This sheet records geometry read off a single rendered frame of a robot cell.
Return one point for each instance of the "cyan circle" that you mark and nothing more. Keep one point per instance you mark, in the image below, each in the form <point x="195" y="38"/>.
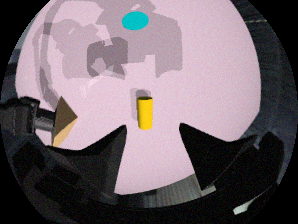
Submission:
<point x="135" y="20"/>

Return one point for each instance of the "yellow cylinder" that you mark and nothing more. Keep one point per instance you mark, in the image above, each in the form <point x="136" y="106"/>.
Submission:
<point x="145" y="112"/>

